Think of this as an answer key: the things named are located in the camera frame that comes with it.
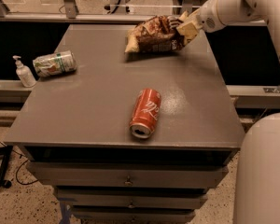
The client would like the brown chip bag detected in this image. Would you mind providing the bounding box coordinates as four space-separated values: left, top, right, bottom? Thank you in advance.
125 15 184 53

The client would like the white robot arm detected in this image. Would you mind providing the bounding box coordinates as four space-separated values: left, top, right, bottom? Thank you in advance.
177 0 280 224

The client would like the red coca-cola can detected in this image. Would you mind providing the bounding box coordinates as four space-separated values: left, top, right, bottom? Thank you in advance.
130 89 161 139

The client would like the green white 7up can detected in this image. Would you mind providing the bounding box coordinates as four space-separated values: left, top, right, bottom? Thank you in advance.
33 50 77 77

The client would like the grey drawer cabinet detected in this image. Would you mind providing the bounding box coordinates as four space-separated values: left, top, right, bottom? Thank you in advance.
6 24 244 224

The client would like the white pump sanitizer bottle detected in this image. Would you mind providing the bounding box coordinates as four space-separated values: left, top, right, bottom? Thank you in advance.
13 55 36 88

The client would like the black stand leg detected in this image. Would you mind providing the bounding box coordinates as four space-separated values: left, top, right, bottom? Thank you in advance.
0 146 12 189

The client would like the metal window rail frame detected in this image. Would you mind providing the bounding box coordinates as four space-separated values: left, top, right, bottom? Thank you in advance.
0 0 269 27

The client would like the black floor cable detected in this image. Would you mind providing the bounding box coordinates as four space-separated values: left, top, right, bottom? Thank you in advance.
0 133 39 186

